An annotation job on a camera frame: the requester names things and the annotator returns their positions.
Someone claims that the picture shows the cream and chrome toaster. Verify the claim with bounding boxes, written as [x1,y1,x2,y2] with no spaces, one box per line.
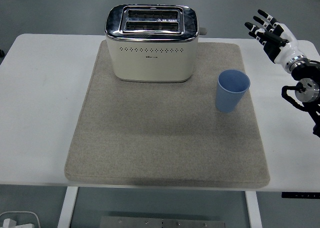
[104,4,208,84]

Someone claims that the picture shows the white plastic bin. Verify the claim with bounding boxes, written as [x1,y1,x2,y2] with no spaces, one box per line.
[0,211,40,228]

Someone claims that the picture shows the blue plastic cup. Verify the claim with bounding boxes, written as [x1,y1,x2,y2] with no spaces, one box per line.
[215,69,251,113]

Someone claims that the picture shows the black table control panel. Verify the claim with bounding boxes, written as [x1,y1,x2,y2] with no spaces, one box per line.
[281,192,320,199]

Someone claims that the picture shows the white table leg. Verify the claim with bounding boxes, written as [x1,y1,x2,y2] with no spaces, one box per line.
[244,190,263,228]
[56,186,79,228]

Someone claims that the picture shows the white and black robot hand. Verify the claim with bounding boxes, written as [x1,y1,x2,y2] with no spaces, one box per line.
[244,9,306,66]

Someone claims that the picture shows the grey metal plate with screws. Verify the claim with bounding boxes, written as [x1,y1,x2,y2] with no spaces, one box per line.
[99,215,227,228]

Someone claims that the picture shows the small white block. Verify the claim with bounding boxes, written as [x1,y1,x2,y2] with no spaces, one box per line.
[1,218,17,228]

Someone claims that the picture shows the beige felt mat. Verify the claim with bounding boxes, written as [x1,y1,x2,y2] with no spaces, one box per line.
[64,40,271,188]

